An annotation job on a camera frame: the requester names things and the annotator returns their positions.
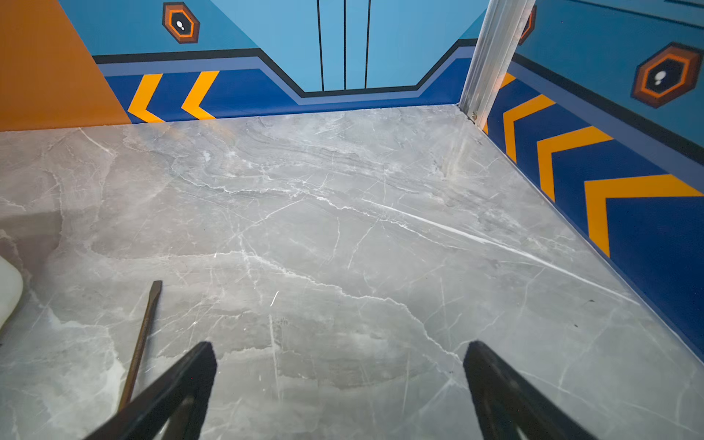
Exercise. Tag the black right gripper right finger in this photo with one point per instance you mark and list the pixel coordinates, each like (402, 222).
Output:
(508, 406)

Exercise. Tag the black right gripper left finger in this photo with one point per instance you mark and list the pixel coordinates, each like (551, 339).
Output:
(173, 407)

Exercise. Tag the white plastic bin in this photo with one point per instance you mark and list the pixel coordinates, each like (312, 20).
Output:
(11, 289)

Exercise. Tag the aluminium corner post right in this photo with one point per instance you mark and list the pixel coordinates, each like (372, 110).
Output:
(499, 36)

